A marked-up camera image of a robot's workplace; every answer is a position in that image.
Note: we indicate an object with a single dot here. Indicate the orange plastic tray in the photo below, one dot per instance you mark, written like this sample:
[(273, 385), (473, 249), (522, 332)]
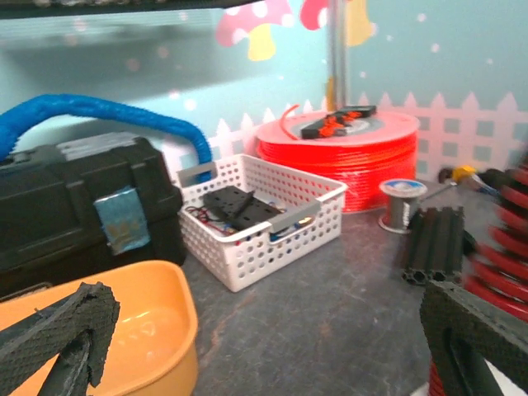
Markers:
[(152, 351)]

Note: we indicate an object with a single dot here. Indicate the black yellow work glove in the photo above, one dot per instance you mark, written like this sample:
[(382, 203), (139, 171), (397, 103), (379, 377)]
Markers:
[(494, 180)]

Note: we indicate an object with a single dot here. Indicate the black toolbox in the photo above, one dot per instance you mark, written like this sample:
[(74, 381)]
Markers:
[(66, 218)]

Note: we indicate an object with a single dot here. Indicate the black module in basket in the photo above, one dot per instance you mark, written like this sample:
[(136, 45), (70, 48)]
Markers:
[(237, 208)]

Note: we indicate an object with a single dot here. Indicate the white perforated basket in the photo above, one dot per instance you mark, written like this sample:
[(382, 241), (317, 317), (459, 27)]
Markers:
[(310, 215)]

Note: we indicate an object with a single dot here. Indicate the black aluminium extrusion block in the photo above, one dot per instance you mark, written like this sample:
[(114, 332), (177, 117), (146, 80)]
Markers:
[(433, 249)]

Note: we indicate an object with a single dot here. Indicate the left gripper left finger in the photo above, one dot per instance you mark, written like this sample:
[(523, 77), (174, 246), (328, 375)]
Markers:
[(75, 330)]

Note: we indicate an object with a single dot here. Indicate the small red spring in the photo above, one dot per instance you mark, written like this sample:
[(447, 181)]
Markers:
[(499, 273)]

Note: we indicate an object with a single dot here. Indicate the black handled screwdriver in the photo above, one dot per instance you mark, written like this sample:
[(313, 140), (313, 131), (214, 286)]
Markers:
[(470, 246)]

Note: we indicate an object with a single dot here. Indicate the red filament spool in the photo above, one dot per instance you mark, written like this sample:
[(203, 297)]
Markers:
[(375, 149)]

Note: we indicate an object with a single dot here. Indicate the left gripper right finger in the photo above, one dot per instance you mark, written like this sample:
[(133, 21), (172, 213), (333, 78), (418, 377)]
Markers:
[(466, 334)]

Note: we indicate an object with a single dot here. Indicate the black terminal strip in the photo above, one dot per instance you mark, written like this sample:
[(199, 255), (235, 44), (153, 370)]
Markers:
[(338, 123)]

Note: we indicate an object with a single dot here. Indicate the solder wire spool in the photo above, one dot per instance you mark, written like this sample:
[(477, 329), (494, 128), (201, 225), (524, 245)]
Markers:
[(403, 200)]

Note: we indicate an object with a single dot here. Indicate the yellow handled screwdriver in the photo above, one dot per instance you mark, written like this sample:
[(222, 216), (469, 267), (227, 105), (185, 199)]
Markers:
[(452, 177)]

